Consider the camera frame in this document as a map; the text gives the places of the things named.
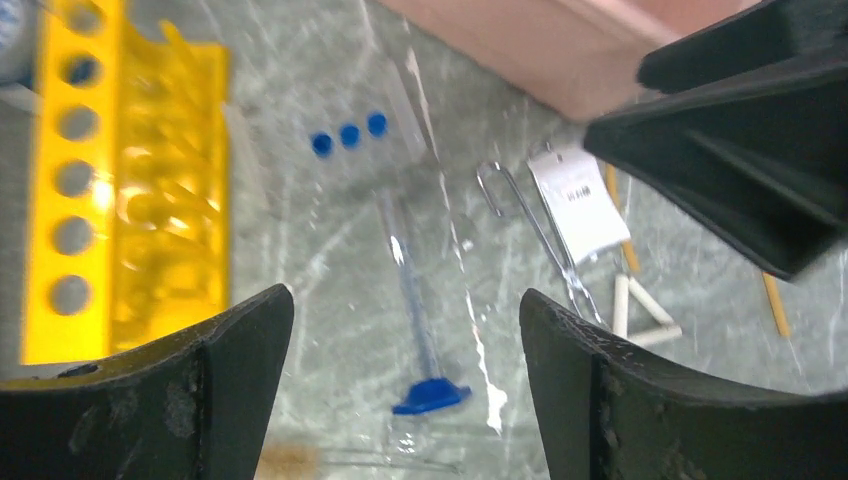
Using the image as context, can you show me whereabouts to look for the brown test tube brush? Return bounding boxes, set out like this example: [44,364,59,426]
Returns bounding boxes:
[254,444,462,479]

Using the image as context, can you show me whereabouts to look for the metal crucible tongs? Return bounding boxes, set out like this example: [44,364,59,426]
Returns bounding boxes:
[476,161,609,327]

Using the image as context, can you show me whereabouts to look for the white clay triangle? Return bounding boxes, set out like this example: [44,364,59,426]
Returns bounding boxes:
[611,273,683,347]

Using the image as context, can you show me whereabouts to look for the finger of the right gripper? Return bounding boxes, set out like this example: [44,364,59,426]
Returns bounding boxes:
[583,52,847,280]
[637,1,847,93]

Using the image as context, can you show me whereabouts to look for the white powder zip bag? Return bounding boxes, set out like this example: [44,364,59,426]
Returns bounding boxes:
[528,147,631,264]

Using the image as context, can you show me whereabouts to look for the clear acrylic tube rack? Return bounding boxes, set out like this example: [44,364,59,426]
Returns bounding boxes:
[221,57,428,209]

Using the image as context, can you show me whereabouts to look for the pink plastic bin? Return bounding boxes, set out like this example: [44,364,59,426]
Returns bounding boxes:
[382,0,751,122]

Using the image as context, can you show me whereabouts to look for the yellow test tube rack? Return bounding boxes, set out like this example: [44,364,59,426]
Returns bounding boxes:
[19,1,230,365]

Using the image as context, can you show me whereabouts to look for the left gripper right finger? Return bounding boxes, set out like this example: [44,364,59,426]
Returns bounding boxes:
[519,289,847,479]

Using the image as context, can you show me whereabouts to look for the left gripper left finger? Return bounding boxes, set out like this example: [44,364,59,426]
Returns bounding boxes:
[1,284,294,479]

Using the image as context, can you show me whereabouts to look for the yellow rubber tubing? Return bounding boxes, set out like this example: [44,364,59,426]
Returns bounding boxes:
[604,164,791,338]

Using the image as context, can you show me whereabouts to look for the blue capped test tube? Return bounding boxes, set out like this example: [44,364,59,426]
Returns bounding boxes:
[366,111,389,139]

